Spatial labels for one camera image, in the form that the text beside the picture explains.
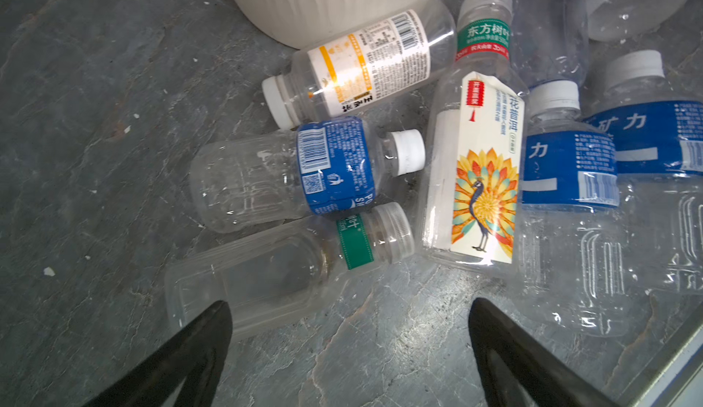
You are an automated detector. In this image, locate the orange white label bottle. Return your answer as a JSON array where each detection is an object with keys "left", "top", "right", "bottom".
[{"left": 262, "top": 0, "right": 457, "bottom": 130}]

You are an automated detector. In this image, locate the small blue label bottle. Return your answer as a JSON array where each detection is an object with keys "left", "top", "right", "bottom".
[{"left": 189, "top": 116, "right": 426, "bottom": 233}]

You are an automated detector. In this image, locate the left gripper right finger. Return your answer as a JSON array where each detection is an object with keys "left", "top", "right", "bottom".
[{"left": 469, "top": 297, "right": 615, "bottom": 406}]

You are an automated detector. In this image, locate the peacock label tea bottle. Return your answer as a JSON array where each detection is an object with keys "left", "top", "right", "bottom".
[{"left": 416, "top": 0, "right": 528, "bottom": 278}]

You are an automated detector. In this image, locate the green band clear bottle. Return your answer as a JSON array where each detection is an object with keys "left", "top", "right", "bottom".
[{"left": 165, "top": 202, "right": 416, "bottom": 340}]

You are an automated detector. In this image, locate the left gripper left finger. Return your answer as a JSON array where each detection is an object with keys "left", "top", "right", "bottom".
[{"left": 86, "top": 300, "right": 233, "bottom": 406}]

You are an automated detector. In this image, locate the blue label water bottle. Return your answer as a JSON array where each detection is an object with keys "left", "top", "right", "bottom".
[{"left": 509, "top": 81, "right": 631, "bottom": 337}]

